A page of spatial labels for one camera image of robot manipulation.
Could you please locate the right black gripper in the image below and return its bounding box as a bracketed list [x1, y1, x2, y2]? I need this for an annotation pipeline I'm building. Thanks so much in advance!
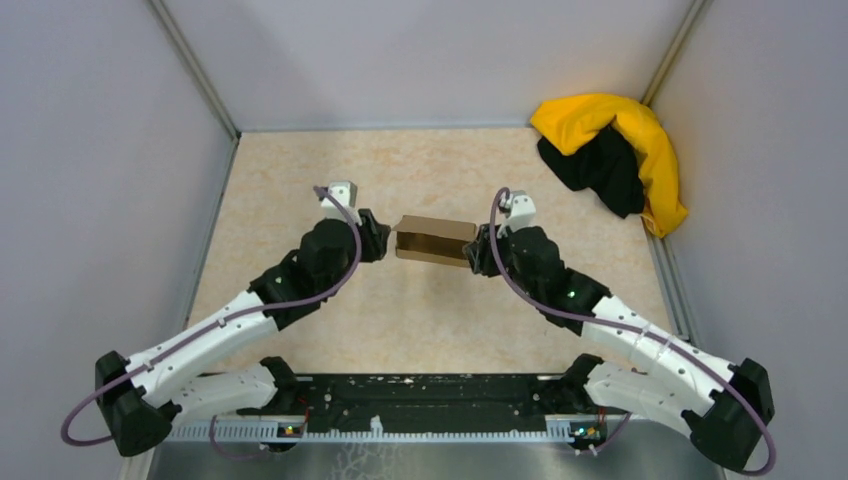
[463, 218, 542, 301]

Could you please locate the brown cardboard box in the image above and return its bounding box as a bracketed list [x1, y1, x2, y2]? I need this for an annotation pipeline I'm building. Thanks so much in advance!
[392, 215, 477, 269]

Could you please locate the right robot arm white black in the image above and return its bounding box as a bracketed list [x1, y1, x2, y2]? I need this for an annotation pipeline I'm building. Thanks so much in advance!
[462, 225, 777, 476]

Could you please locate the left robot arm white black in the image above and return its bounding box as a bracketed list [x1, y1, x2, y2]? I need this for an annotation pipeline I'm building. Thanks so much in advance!
[94, 209, 391, 457]

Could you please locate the black cloth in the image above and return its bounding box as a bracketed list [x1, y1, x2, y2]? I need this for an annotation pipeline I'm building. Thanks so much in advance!
[537, 125, 645, 218]

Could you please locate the yellow cloth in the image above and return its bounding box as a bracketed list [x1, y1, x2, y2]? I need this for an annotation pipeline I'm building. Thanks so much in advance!
[530, 93, 688, 238]

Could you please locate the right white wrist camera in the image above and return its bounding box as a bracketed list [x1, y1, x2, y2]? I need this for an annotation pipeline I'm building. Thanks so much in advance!
[496, 190, 536, 239]

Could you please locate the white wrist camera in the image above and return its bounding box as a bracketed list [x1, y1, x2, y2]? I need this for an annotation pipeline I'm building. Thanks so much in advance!
[321, 180, 362, 225]
[496, 190, 536, 239]

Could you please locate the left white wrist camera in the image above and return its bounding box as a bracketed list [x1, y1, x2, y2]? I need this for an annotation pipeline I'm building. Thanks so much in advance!
[321, 180, 362, 225]

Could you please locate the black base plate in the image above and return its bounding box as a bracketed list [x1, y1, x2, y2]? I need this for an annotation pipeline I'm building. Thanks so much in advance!
[236, 374, 631, 436]

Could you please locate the aluminium front rail frame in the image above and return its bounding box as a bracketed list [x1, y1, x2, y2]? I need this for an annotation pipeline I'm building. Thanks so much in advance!
[121, 374, 760, 479]

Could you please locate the right corner aluminium post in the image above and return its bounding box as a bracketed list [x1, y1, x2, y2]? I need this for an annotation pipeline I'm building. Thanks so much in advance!
[640, 0, 713, 107]

